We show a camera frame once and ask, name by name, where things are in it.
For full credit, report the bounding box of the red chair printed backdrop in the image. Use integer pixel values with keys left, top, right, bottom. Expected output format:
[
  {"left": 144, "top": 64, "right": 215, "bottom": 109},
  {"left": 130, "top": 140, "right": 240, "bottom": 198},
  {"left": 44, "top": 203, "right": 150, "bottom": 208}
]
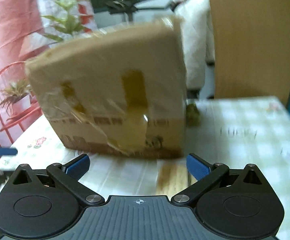
[{"left": 0, "top": 0, "right": 97, "bottom": 147}]

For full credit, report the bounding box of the wooden headboard panel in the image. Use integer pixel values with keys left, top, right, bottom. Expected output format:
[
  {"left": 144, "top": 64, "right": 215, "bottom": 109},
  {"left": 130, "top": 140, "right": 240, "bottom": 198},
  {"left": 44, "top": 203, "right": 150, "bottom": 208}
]
[{"left": 210, "top": 0, "right": 290, "bottom": 103}]

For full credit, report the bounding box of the brown cardboard box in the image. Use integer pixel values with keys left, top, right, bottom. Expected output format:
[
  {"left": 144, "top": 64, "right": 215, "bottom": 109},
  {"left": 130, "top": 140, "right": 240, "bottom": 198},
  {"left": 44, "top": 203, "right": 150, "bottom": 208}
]
[{"left": 25, "top": 16, "right": 186, "bottom": 159}]

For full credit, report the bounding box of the white quilted blanket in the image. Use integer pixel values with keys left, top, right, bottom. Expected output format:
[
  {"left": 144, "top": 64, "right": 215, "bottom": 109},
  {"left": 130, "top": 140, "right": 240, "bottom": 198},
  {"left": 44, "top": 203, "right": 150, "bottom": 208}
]
[{"left": 175, "top": 0, "right": 215, "bottom": 90}]

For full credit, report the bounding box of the black exercise bike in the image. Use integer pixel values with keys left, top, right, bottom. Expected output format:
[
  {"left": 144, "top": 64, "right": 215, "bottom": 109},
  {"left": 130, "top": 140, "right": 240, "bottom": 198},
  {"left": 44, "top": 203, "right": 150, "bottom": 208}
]
[{"left": 105, "top": 0, "right": 182, "bottom": 23}]

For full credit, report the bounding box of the checked rabbit tablecloth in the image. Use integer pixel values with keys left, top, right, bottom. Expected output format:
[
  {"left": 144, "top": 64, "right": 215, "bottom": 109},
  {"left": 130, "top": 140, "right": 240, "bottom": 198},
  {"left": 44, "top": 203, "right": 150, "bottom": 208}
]
[{"left": 0, "top": 95, "right": 290, "bottom": 240}]

